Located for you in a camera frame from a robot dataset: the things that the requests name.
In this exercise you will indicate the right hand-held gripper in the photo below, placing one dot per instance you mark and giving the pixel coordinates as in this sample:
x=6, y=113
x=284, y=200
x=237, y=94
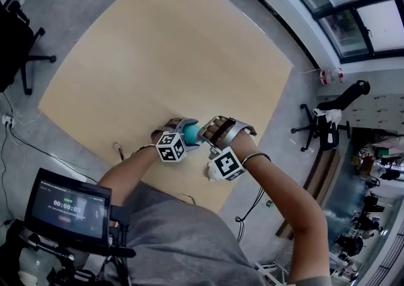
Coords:
x=227, y=164

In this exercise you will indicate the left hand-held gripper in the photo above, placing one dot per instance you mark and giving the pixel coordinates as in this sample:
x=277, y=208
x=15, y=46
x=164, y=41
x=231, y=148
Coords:
x=170, y=149

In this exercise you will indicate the teal spray bottle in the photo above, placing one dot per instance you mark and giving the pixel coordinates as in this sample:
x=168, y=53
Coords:
x=191, y=133

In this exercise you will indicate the person's left forearm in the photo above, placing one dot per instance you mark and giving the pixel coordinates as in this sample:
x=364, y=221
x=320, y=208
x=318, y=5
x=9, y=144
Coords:
x=126, y=174

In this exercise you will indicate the person's right forearm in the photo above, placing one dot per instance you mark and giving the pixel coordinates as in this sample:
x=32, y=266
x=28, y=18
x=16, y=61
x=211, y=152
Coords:
x=293, y=215

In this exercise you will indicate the person's left hand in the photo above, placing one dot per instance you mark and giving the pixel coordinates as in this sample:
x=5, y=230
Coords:
x=165, y=128

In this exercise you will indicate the person's right hand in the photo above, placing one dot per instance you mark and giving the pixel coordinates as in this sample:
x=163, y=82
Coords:
x=219, y=134

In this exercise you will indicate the white wrist band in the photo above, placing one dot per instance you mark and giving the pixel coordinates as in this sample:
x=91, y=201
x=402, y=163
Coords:
x=143, y=149
x=257, y=157

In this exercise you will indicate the person's grey shirt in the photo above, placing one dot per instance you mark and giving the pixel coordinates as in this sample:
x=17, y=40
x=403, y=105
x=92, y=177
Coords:
x=183, y=247

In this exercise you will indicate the stack of wooden planks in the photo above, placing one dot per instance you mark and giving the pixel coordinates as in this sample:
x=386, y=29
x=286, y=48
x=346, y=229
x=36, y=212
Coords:
x=318, y=183

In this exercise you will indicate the white cloth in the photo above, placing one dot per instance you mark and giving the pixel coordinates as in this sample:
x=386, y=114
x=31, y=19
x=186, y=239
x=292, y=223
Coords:
x=329, y=115

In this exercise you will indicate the clear jug with red label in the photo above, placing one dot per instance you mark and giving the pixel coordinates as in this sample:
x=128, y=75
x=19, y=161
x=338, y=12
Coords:
x=331, y=77

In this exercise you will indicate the black monitor screen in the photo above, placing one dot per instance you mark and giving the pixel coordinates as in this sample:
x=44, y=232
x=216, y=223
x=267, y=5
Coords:
x=67, y=209

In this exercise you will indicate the black studio equipment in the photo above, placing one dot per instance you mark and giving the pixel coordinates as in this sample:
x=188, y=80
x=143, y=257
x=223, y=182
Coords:
x=360, y=231

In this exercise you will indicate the cluttered storage shelf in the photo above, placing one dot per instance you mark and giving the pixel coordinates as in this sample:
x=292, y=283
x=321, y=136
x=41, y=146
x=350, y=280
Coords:
x=382, y=155

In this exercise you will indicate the white locker cabinet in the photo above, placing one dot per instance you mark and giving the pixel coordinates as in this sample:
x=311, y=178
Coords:
x=378, y=109

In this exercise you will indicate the white power strip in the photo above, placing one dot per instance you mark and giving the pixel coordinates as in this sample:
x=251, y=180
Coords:
x=8, y=120

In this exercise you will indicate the black high-back office chair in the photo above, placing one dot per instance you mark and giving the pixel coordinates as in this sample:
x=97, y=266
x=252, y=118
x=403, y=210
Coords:
x=14, y=45

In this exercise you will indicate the black camera rig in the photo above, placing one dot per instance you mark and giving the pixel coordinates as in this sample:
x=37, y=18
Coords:
x=69, y=262

